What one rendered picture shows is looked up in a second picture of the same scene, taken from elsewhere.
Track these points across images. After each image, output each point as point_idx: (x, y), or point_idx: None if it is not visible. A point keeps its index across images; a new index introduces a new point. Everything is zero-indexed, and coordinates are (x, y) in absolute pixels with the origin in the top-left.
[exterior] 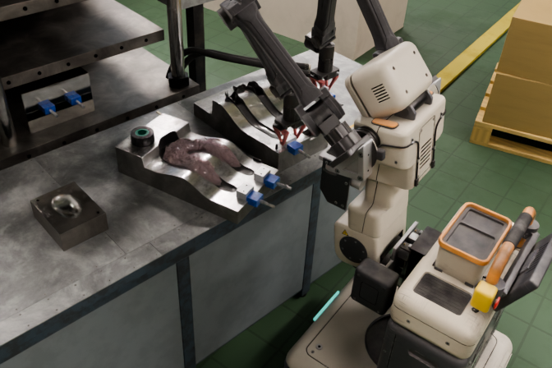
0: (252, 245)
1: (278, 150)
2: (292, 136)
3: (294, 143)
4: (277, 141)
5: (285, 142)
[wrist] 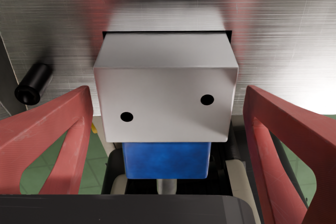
0: None
1: (46, 97)
2: (194, 125)
3: (172, 142)
4: (104, 4)
5: (85, 150)
